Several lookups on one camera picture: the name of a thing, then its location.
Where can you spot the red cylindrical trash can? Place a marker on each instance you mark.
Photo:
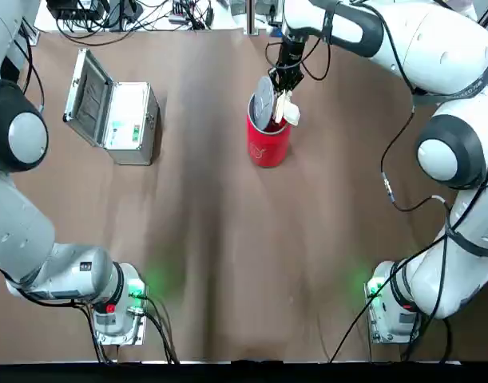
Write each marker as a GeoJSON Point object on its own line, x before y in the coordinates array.
{"type": "Point", "coordinates": [267, 147]}

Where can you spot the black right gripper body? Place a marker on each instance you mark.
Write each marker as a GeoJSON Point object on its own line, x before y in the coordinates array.
{"type": "Point", "coordinates": [291, 56]}

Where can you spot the aluminium frame post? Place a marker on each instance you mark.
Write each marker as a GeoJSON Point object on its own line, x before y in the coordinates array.
{"type": "Point", "coordinates": [251, 18]}

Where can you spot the grey round trash can lid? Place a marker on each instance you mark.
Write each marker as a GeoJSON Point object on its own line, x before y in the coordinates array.
{"type": "Point", "coordinates": [263, 99]}

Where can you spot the black wall plug adapter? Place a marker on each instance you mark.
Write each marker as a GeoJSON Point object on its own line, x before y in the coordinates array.
{"type": "Point", "coordinates": [124, 14]}

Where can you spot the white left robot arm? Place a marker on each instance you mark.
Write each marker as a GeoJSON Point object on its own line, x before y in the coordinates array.
{"type": "Point", "coordinates": [24, 235]}

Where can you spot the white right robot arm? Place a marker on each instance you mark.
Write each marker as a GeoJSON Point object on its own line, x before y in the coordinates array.
{"type": "Point", "coordinates": [447, 40]}

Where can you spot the cream disposable glove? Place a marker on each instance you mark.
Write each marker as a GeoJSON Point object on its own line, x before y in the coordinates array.
{"type": "Point", "coordinates": [292, 113]}
{"type": "Point", "coordinates": [278, 107]}

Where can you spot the aluminium frame rail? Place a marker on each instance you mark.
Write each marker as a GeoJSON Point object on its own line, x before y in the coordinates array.
{"type": "Point", "coordinates": [32, 36]}

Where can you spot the black network switch box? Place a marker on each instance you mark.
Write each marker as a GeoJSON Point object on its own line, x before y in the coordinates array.
{"type": "Point", "coordinates": [74, 9]}

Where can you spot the aluminium carry case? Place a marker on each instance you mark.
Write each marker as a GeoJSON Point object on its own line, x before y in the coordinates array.
{"type": "Point", "coordinates": [128, 119]}

